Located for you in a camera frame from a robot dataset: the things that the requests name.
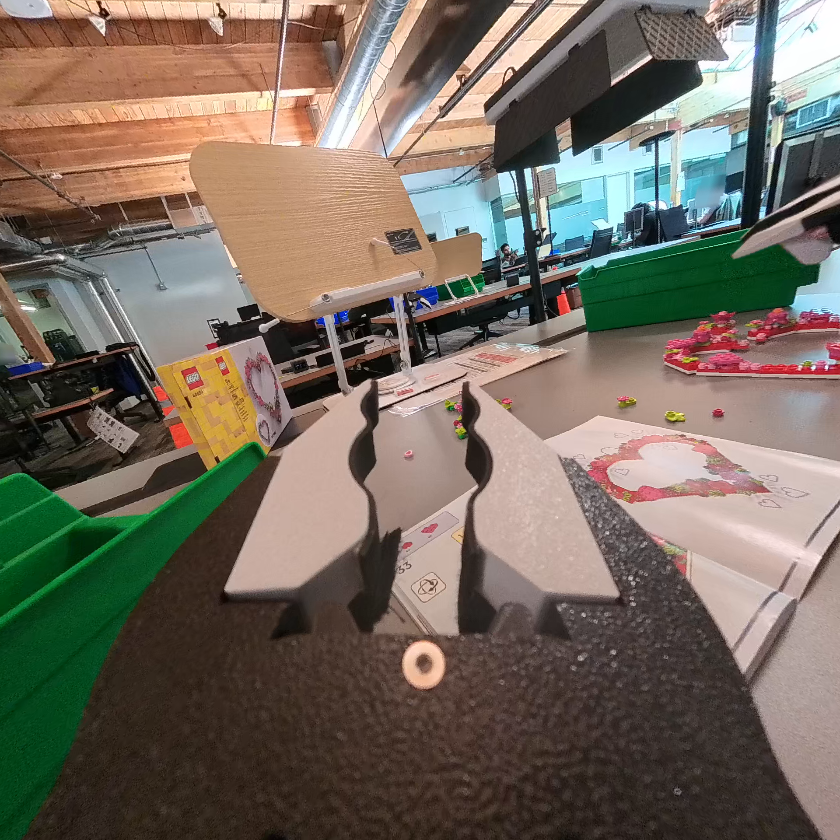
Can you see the lego instruction booklet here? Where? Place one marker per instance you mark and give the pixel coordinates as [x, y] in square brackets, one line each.
[722, 525]

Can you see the thick black pole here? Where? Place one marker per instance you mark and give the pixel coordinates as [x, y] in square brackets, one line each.
[761, 118]

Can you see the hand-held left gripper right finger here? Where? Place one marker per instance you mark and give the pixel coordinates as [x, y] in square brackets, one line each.
[531, 518]

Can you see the silver ventilation duct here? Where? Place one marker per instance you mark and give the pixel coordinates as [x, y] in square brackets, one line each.
[361, 72]

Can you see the red pink lego heart model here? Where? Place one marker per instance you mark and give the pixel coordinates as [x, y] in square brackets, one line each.
[722, 361]

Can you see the orange traffic cone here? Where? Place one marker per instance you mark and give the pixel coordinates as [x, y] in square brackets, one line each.
[563, 305]

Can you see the cluster of green pink lego pieces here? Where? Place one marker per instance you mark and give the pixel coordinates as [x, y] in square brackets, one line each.
[458, 420]

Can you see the white printed paper sheet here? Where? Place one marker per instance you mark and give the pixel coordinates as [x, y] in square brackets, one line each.
[111, 430]

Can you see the thin black pole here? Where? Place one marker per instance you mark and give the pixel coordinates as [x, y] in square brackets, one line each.
[530, 249]

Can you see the green plastic divided bin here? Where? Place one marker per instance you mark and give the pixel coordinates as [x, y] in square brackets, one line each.
[39, 656]

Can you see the green plastic stacked bin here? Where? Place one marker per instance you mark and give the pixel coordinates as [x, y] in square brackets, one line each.
[656, 315]
[689, 262]

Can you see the black overhead light panel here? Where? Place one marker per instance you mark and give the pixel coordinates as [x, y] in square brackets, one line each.
[590, 98]

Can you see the clear plastic bag red label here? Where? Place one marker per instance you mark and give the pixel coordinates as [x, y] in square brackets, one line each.
[505, 358]

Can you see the dark wooden side desk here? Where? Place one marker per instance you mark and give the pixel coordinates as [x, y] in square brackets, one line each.
[72, 364]

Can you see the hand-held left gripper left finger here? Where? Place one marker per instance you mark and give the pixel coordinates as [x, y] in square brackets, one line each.
[308, 512]

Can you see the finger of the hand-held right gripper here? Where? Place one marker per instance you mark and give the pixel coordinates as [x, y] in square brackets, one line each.
[781, 220]

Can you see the black computer monitor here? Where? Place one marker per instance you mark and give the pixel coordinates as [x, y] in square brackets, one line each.
[800, 170]

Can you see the long office desk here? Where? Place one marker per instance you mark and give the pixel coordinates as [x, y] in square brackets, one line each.
[485, 295]

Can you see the yellow lego box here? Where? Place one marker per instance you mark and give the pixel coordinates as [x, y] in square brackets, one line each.
[197, 407]

